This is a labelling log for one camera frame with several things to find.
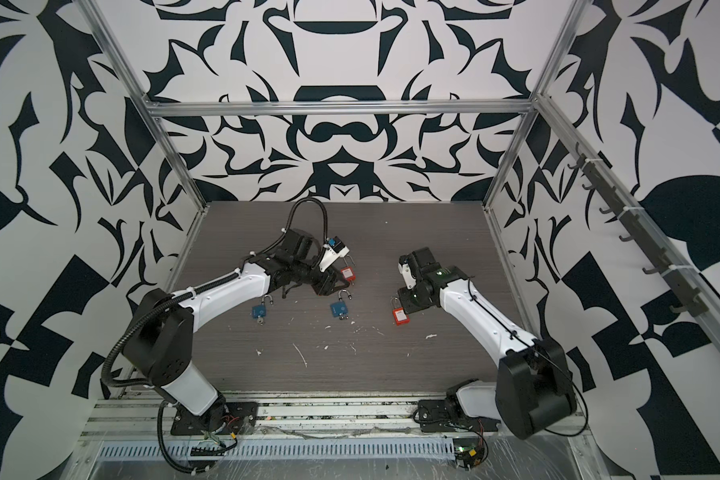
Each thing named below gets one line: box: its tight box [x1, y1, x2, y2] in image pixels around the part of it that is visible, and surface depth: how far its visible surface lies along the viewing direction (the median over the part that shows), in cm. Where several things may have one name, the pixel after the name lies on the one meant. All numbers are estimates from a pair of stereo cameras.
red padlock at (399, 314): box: [391, 297, 410, 326], surface depth 91 cm
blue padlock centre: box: [330, 289, 352, 320], surface depth 94 cm
